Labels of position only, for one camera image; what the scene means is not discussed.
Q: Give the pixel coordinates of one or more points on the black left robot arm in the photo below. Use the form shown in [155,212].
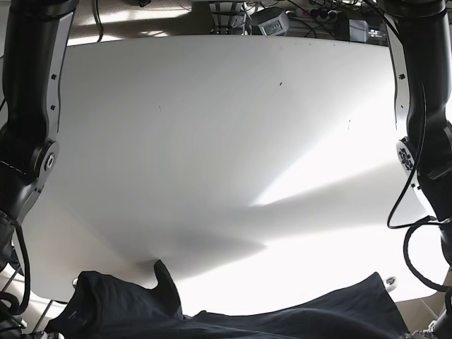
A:
[418,36]

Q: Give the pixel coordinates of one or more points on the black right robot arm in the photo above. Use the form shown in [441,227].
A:
[37,33]

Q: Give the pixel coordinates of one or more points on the grey multi-socket box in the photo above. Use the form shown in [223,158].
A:
[273,21]

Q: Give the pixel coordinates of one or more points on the grey power adapter box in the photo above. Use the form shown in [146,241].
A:
[358,31]

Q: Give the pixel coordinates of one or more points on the right silver table grommet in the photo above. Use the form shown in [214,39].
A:
[390,283]

